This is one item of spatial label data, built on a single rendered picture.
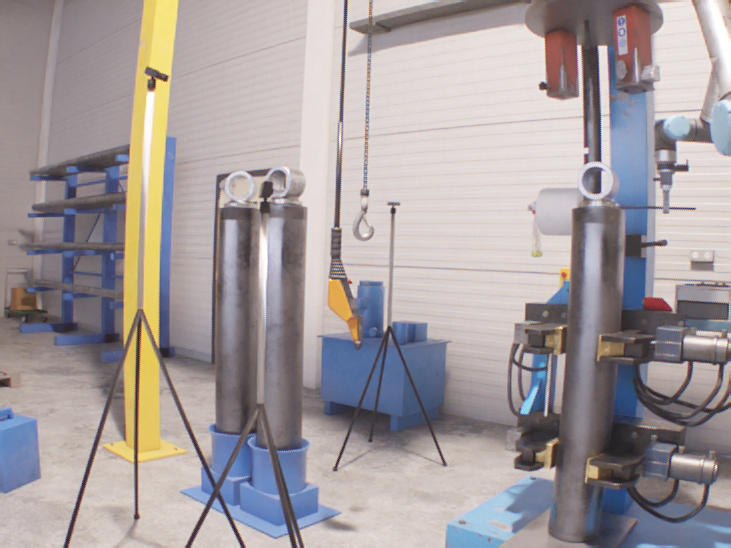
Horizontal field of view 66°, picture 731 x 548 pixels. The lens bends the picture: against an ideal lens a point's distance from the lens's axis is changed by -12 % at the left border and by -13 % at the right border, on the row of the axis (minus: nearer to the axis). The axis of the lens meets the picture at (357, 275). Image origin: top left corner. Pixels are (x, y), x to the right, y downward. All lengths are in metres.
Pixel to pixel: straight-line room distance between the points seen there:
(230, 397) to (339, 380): 1.93
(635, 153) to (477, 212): 2.36
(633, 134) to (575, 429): 1.31
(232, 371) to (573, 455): 1.62
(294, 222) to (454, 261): 2.50
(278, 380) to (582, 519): 1.43
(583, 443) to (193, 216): 5.95
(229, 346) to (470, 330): 2.47
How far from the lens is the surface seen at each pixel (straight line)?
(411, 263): 5.37
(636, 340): 2.34
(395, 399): 4.64
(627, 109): 2.98
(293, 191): 2.89
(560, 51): 2.74
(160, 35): 4.08
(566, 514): 2.62
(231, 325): 3.08
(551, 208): 3.45
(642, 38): 2.53
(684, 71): 4.66
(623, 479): 2.51
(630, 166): 2.92
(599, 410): 2.50
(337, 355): 4.94
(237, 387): 3.13
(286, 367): 2.87
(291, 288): 2.83
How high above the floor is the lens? 1.25
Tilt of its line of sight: 2 degrees down
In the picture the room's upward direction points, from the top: 2 degrees clockwise
